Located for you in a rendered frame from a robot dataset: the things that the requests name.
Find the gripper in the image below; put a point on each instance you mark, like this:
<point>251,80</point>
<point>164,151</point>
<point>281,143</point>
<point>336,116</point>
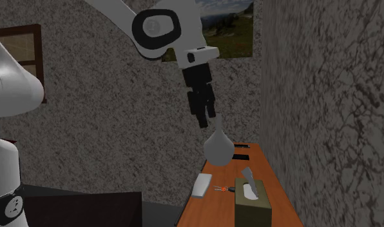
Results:
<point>196,75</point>

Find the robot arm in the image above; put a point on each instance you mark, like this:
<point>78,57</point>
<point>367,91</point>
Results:
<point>9,88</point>

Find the grey long-necked vase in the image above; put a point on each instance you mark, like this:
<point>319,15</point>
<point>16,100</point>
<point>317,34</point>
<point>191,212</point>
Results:
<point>218,151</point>

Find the black flat remote control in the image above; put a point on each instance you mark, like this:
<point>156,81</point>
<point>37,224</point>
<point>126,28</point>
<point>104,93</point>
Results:
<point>241,146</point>

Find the black flat phone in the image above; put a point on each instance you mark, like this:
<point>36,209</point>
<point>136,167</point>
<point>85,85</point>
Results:
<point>241,157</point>

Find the white flat remote control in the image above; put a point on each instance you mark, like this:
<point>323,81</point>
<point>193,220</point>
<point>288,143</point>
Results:
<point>201,185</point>

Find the small orange and black tool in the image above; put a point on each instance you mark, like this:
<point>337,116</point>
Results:
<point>224,189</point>

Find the white tissue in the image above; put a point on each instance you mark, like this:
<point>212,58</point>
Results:
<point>250,184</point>

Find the orange wooden table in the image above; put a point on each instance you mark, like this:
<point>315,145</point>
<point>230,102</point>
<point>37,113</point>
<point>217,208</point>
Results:
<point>215,210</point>

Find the olive tissue box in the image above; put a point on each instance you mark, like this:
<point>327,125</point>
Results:
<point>253,210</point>

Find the brown framed window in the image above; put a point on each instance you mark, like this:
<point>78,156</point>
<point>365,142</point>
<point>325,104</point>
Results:
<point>38,47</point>

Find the landscape wall picture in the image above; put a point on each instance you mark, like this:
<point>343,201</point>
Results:
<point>232,37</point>

